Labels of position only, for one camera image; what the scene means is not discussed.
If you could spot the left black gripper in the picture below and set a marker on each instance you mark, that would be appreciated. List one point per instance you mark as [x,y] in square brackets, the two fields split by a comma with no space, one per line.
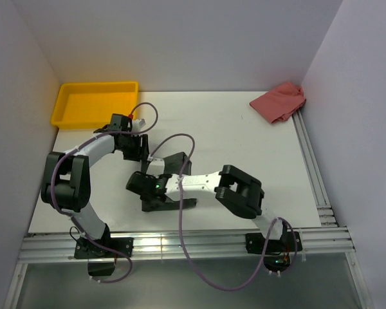
[141,152]

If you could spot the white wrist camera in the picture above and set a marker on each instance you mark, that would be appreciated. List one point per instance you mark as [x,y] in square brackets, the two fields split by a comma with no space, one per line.
[137,125]
[156,166]

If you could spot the dark green t-shirt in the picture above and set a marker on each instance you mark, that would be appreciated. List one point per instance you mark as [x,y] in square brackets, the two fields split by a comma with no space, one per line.
[173,164]

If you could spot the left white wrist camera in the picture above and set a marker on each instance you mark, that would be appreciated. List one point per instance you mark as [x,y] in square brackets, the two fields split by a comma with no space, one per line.
[137,125]

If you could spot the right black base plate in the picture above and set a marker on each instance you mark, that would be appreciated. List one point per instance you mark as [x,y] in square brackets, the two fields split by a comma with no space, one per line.
[255,243]

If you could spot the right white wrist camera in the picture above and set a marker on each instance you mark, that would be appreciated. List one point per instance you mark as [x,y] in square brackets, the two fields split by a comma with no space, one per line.
[156,166]

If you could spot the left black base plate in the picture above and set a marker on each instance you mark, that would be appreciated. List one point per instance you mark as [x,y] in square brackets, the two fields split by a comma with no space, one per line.
[86,250]

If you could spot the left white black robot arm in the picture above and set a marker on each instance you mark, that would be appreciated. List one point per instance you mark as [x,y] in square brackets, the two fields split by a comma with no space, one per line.
[66,183]

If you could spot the right side aluminium rail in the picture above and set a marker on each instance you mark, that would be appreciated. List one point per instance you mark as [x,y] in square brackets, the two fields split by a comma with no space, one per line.
[324,208]

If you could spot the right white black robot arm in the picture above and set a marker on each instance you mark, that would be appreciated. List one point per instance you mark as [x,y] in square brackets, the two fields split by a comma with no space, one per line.
[233,188]

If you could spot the yellow plastic tray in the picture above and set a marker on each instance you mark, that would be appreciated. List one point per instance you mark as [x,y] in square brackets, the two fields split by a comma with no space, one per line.
[90,105]

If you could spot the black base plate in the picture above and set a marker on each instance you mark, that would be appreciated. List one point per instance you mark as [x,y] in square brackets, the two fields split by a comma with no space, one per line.
[255,243]
[86,250]

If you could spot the folded pink t-shirt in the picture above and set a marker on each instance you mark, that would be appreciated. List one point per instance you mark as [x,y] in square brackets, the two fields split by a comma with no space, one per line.
[279,103]

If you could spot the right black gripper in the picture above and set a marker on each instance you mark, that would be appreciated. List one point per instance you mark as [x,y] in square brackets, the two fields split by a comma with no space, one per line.
[145,198]

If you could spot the front aluminium rail frame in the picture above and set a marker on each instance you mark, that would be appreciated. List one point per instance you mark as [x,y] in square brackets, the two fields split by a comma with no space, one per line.
[58,248]

